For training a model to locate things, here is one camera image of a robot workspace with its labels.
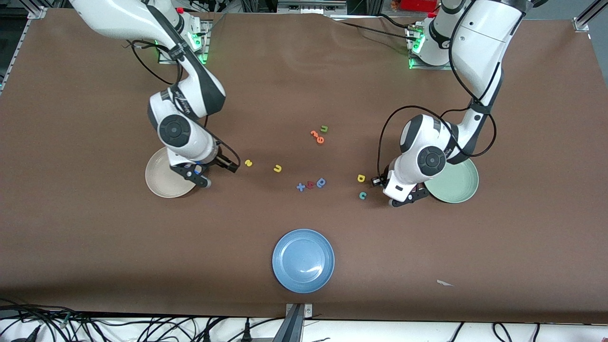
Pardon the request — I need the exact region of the beige brown round plate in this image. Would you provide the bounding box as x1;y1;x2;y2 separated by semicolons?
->
145;146;198;199

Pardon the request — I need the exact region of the green round plate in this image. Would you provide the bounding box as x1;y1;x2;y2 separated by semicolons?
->
424;158;479;204

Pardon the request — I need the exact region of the blue round plate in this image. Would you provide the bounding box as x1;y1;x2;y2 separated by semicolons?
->
272;229;335;294

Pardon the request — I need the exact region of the brown table cover mat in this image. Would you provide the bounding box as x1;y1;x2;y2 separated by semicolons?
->
0;9;608;323

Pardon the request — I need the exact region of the grey metal box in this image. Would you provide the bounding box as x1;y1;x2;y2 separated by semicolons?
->
277;0;347;15

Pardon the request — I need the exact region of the red box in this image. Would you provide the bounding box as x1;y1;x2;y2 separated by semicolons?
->
399;0;440;12

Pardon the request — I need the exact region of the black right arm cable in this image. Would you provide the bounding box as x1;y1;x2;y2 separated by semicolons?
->
126;39;240;167

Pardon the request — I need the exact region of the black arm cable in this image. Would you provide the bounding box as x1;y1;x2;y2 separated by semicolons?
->
378;9;504;187
126;39;240;167

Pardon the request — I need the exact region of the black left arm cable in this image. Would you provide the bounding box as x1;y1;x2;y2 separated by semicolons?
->
378;9;504;187

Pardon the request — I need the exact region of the small metal post bracket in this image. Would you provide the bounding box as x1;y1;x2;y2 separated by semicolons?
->
285;303;313;318

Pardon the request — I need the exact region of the thin black cable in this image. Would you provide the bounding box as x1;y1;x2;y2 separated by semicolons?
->
332;13;418;41

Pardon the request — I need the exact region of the aluminium camera post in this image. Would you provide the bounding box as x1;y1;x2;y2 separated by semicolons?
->
273;304;304;342

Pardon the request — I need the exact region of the aluminium frame rail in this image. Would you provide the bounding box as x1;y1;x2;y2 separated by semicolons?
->
0;19;34;95

